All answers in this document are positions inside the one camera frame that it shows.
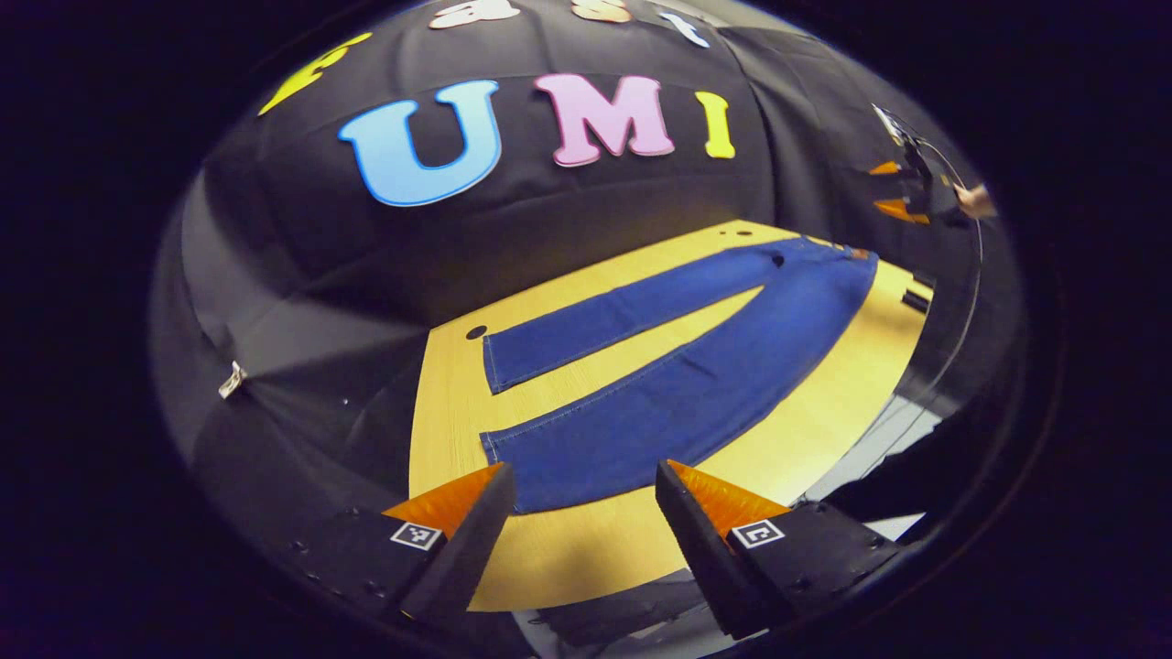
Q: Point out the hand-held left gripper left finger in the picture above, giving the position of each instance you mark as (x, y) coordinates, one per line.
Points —
(462, 558)

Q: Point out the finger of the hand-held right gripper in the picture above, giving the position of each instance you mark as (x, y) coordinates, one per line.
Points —
(888, 168)
(902, 211)

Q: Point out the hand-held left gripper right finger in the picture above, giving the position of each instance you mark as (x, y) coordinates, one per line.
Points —
(696, 549)

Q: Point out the blue denim jeans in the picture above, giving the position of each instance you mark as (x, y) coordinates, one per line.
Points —
(687, 394)

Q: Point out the white cloth clip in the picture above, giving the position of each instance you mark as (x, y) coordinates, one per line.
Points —
(232, 379)

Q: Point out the black backdrop cloth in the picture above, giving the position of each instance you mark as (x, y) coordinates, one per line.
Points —
(568, 201)

